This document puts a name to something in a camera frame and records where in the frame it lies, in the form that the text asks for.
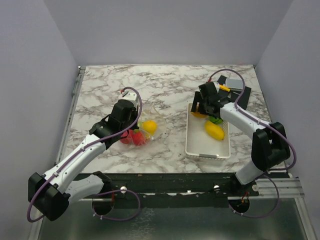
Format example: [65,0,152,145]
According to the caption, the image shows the orange yellow toy potato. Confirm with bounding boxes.
[190,106,207,119]

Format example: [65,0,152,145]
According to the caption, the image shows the dark green toy melon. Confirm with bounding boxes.
[209,116,223,125]

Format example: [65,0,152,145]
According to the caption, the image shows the red toy apple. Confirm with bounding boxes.
[120,129,134,145]

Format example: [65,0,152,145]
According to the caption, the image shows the yellow toy lemon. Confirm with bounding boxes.
[142,120,158,135]

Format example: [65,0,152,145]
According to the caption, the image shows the small red toy fruit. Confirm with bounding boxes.
[132,131,146,146]

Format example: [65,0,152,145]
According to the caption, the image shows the clear zip top bag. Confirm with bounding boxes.
[120,103,167,149]

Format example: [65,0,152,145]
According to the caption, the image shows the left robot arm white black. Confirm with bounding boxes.
[26,96,142,223]

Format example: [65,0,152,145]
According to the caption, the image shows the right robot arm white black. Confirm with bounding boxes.
[191,82,291,196]

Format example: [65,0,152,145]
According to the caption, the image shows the black foam block left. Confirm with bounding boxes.
[217,75,232,102]

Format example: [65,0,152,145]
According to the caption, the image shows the black foam block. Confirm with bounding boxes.
[231,86,252,110]
[217,75,232,102]

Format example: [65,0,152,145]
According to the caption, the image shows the yellow toy mango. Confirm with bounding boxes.
[204,120,225,141]

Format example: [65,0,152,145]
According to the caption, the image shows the grey lidded plastic box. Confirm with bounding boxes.
[224,78,244,91]

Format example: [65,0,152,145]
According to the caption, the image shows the black foam block right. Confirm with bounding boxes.
[231,86,252,110]

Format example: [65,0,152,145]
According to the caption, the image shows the white perforated plastic basket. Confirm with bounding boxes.
[185,103,231,160]

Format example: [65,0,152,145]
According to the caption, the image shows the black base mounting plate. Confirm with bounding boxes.
[85,173,259,209]

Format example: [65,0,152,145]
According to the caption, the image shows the yellow handled knife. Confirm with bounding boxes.
[218,84,241,95]

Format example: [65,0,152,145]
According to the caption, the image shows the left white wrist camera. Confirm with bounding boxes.
[122,90,139,104]

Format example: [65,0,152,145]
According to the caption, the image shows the aluminium rail left edge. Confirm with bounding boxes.
[54,66,86,164]

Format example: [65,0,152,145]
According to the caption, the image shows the aluminium rail frame front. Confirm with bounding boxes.
[29,173,317,240]

